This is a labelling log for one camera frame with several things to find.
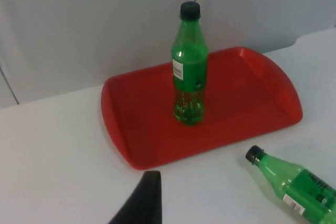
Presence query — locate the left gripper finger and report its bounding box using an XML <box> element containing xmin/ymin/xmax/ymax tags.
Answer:
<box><xmin>107</xmin><ymin>170</ymin><xmax>164</xmax><ymax>224</ymax></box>

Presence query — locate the green plastic bottle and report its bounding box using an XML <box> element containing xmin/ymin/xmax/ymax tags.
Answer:
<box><xmin>245</xmin><ymin>145</ymin><xmax>336</xmax><ymax>224</ymax></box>
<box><xmin>171</xmin><ymin>1</ymin><xmax>209</xmax><ymax>127</ymax></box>

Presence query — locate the red plastic tray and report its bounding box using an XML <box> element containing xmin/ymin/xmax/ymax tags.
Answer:
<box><xmin>100</xmin><ymin>46</ymin><xmax>303</xmax><ymax>170</ymax></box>

